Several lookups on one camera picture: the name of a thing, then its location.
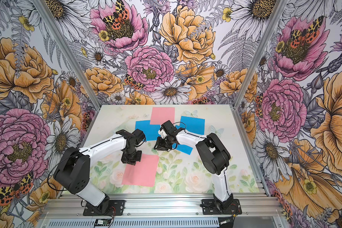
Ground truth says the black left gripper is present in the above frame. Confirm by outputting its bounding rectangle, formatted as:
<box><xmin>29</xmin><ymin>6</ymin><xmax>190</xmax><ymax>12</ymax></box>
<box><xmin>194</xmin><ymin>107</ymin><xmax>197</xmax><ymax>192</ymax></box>
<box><xmin>119</xmin><ymin>145</ymin><xmax>141</xmax><ymax>165</ymax></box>

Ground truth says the pink paper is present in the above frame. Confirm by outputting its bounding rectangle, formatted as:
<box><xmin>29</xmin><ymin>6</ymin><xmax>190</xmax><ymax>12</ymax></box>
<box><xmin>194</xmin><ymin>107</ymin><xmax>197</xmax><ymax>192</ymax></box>
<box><xmin>122</xmin><ymin>154</ymin><xmax>159</xmax><ymax>187</ymax></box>
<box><xmin>150</xmin><ymin>107</ymin><xmax>175</xmax><ymax>125</ymax></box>

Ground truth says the blue paper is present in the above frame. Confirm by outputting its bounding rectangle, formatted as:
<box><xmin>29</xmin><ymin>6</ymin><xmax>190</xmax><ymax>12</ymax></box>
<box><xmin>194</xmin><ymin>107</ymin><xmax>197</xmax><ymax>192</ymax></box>
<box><xmin>180</xmin><ymin>116</ymin><xmax>205</xmax><ymax>135</ymax></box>
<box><xmin>135</xmin><ymin>120</ymin><xmax>161</xmax><ymax>141</ymax></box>
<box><xmin>172</xmin><ymin>124</ymin><xmax>194</xmax><ymax>155</ymax></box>

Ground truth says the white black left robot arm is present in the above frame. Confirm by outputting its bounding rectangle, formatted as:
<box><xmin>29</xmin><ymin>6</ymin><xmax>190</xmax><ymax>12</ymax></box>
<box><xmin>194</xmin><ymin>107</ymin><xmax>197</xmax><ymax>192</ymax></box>
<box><xmin>53</xmin><ymin>129</ymin><xmax>146</xmax><ymax>215</ymax></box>

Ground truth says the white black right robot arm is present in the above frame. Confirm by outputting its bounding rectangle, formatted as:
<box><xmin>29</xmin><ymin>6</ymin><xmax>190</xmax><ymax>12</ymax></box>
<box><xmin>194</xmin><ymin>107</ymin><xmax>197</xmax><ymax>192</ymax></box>
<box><xmin>154</xmin><ymin>121</ymin><xmax>234</xmax><ymax>211</ymax></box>

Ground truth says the small green circuit board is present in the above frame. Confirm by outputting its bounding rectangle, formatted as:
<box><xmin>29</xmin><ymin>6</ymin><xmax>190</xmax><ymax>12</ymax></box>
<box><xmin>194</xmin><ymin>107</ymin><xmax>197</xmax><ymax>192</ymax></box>
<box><xmin>94</xmin><ymin>219</ymin><xmax>113</xmax><ymax>228</ymax></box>

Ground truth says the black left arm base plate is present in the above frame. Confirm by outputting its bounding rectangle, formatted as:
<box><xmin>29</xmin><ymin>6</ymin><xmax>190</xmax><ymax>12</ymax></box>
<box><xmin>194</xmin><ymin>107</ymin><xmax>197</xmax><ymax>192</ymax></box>
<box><xmin>83</xmin><ymin>198</ymin><xmax>125</xmax><ymax>216</ymax></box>

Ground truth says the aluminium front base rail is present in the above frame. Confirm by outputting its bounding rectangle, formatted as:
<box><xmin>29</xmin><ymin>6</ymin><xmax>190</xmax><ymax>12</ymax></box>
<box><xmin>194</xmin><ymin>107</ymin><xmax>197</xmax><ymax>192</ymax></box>
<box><xmin>42</xmin><ymin>193</ymin><xmax>283</xmax><ymax>219</ymax></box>

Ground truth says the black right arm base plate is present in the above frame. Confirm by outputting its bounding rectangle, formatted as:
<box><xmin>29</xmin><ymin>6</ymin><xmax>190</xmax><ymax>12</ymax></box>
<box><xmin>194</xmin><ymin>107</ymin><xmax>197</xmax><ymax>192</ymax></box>
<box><xmin>199</xmin><ymin>199</ymin><xmax>242</xmax><ymax>215</ymax></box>

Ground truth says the aluminium frame post left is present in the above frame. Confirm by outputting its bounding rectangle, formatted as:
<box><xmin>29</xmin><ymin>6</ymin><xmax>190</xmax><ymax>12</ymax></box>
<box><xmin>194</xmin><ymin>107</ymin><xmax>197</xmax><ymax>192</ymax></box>
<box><xmin>33</xmin><ymin>1</ymin><xmax>102</xmax><ymax>111</ymax></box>

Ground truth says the aluminium frame post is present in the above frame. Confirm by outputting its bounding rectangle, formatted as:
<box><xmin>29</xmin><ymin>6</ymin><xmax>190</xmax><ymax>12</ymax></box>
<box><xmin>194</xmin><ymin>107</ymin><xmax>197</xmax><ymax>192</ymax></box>
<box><xmin>33</xmin><ymin>1</ymin><xmax>102</xmax><ymax>111</ymax></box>
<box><xmin>233</xmin><ymin>0</ymin><xmax>287</xmax><ymax>110</ymax></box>

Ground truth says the aluminium frame post right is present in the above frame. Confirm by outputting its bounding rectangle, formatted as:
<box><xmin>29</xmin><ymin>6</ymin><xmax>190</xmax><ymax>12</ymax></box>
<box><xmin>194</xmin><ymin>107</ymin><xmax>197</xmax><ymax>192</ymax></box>
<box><xmin>233</xmin><ymin>0</ymin><xmax>287</xmax><ymax>110</ymax></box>

